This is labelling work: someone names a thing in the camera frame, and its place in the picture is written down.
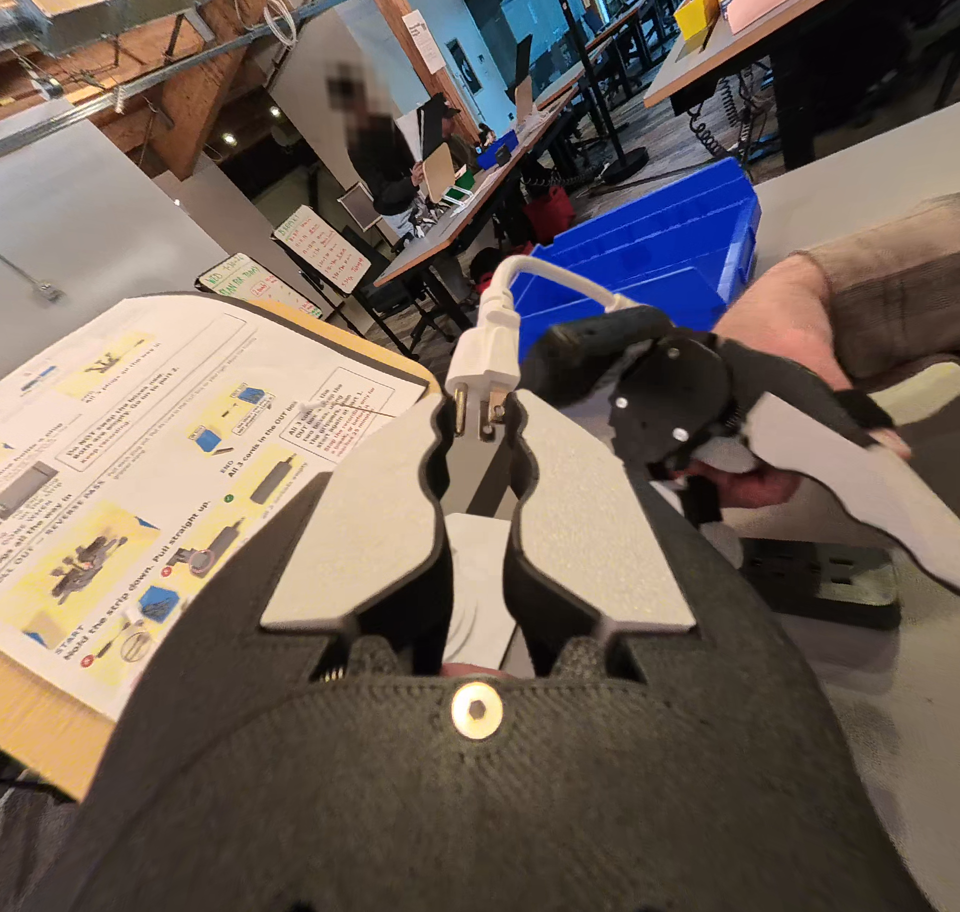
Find dark wall poster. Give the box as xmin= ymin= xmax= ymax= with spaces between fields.
xmin=446 ymin=37 xmax=485 ymax=97

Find grey desk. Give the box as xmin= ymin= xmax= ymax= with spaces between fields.
xmin=643 ymin=0 xmax=960 ymax=172

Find printed instruction sheet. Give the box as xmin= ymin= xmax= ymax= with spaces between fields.
xmin=0 ymin=296 xmax=430 ymax=723

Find person's right hand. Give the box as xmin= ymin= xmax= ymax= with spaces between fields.
xmin=686 ymin=254 xmax=915 ymax=510

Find blue plastic bin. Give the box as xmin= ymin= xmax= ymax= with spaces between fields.
xmin=474 ymin=130 xmax=521 ymax=171
xmin=510 ymin=156 xmax=764 ymax=345

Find whiteboard with green writing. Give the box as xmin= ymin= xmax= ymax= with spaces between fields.
xmin=195 ymin=254 xmax=325 ymax=322

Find white wall poster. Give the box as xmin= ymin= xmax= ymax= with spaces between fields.
xmin=401 ymin=11 xmax=449 ymax=75

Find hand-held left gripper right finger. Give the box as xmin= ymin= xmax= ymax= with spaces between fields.
xmin=502 ymin=389 xmax=700 ymax=679

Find black pole stand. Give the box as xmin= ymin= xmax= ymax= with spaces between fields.
xmin=538 ymin=0 xmax=651 ymax=187

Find white stand with wooden board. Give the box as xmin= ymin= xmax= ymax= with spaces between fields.
xmin=422 ymin=142 xmax=475 ymax=208
xmin=0 ymin=291 xmax=528 ymax=802

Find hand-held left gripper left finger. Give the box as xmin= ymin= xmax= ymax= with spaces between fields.
xmin=258 ymin=393 xmax=456 ymax=679

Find yellow plastic bin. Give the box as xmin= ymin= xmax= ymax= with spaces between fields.
xmin=672 ymin=0 xmax=740 ymax=41

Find black power strip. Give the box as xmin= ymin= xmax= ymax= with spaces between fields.
xmin=738 ymin=537 xmax=903 ymax=633

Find whiteboard with red writing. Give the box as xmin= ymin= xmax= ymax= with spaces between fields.
xmin=272 ymin=205 xmax=374 ymax=296

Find framed picture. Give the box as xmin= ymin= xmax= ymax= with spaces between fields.
xmin=336 ymin=181 xmax=385 ymax=233

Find long desk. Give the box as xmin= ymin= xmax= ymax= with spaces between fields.
xmin=372 ymin=76 xmax=601 ymax=288

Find person's right forearm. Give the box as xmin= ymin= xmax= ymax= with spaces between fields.
xmin=795 ymin=194 xmax=960 ymax=392

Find red bag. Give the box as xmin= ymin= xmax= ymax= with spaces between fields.
xmin=523 ymin=185 xmax=576 ymax=247

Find white cable coil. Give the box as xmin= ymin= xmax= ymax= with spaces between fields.
xmin=262 ymin=0 xmax=299 ymax=49

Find metal wire page clip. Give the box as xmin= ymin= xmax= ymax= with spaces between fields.
xmin=296 ymin=400 xmax=399 ymax=422

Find black coiled cable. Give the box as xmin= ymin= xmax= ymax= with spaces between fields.
xmin=688 ymin=72 xmax=751 ymax=165

